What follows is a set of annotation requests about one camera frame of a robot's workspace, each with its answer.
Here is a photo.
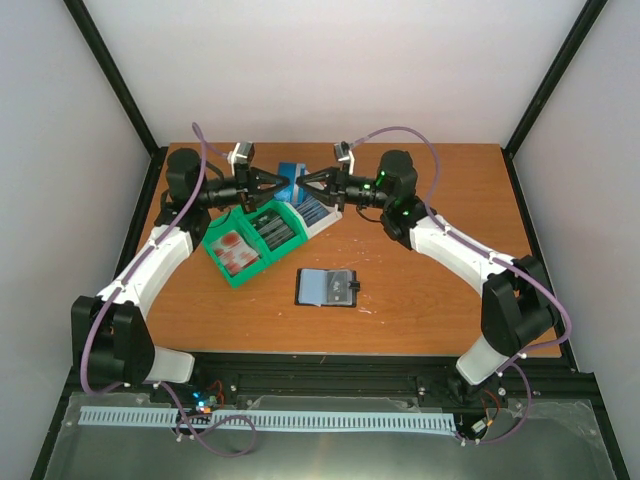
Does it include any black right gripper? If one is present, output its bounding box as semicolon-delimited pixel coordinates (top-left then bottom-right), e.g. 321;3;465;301
294;164;390;214

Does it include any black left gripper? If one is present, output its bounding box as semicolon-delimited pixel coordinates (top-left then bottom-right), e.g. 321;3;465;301
198;163;291;215

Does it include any blue credit card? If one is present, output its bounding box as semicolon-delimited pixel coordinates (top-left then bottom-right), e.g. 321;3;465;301
275;162;307;206

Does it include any black leather card holder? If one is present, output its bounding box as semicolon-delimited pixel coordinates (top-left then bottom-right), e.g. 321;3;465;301
294;268;361;308

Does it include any black credit card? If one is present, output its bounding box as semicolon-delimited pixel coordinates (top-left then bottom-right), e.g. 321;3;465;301
326;270;352;306

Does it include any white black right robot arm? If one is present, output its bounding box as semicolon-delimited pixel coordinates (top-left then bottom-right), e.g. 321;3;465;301
296;150;560;386

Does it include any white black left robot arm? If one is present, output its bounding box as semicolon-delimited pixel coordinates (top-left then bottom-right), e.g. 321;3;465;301
71;142;290;403

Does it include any blue card stack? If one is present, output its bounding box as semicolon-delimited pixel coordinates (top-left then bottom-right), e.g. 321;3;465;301
296;197;330;227

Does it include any black card stack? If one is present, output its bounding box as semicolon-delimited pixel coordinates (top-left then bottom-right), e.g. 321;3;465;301
249;209;295;251

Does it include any red white card stack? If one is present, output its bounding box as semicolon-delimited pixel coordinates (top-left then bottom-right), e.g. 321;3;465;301
211;230;260;277

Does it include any white plastic bin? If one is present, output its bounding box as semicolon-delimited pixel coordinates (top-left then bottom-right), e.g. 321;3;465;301
295;197;343;238

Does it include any green double plastic bin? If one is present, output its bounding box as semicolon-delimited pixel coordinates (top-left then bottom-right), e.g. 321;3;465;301
202;200;310;288

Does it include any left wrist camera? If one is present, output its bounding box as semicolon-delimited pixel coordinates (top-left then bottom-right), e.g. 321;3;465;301
227;141;255;165

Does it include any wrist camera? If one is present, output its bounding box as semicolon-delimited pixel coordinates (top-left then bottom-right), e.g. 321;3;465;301
333;141;354;163
227;141;255;165

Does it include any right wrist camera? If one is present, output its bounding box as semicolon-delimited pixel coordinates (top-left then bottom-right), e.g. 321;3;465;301
333;141;354;163

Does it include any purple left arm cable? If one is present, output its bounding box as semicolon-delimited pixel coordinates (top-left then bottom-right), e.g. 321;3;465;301
79;122;257;457

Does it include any black frame rail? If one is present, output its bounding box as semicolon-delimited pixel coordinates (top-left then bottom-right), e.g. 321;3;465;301
63;0;169;156

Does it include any light blue cable duct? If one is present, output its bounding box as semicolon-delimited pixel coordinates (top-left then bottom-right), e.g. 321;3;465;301
77;406;456;436

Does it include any metal base plate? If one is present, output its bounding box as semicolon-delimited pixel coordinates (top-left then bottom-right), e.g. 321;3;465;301
43;394;615;479

